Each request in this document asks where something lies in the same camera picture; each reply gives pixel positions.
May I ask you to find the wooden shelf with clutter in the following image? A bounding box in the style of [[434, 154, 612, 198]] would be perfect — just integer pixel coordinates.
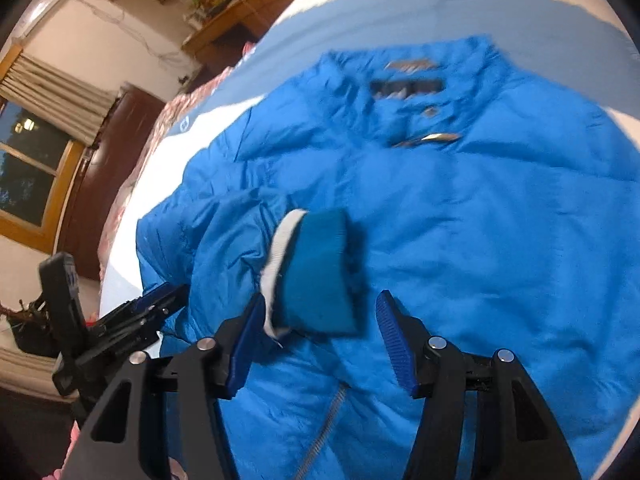
[[179, 0, 282, 78]]

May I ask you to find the blue padded jacket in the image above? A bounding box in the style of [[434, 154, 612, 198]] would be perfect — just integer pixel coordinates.
[[136, 35, 640, 480]]

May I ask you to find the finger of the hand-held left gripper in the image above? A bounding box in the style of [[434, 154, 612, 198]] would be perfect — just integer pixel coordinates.
[[92, 282, 191, 333], [75, 307, 173, 368]]

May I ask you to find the beige pleated curtain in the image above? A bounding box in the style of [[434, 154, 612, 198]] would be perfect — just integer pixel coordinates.
[[0, 52, 127, 150]]

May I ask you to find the pink cloth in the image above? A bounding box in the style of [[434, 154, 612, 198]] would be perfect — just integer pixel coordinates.
[[47, 417, 88, 480]]

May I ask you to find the thin wall cable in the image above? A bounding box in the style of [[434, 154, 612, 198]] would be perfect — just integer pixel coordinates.
[[74, 0, 202, 83]]

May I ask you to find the white and blue striped blanket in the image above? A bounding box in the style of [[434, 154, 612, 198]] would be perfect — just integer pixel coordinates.
[[97, 0, 640, 361]]

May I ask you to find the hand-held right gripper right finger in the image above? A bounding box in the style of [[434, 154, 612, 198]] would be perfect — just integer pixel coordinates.
[[375, 290, 583, 480]]

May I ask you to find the dark brown wooden door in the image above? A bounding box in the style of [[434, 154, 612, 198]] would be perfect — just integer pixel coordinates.
[[59, 84, 167, 282]]

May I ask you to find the pink floral bedsheet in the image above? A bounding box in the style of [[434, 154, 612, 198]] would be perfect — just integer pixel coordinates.
[[96, 42, 257, 283]]

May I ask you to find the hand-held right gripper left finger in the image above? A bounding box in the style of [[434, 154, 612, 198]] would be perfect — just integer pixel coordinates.
[[62, 292, 266, 480]]

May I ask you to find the white air conditioner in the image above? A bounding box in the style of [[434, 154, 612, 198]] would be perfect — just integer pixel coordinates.
[[9, 0, 80, 42]]

